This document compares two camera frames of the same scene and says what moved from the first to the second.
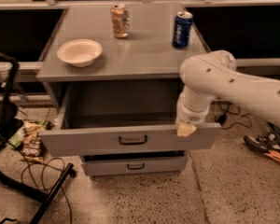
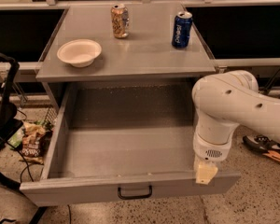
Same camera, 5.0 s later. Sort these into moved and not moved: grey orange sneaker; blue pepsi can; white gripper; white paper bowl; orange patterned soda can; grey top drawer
Moved: white gripper; grey top drawer
Not moved: orange patterned soda can; white paper bowl; grey orange sneaker; blue pepsi can
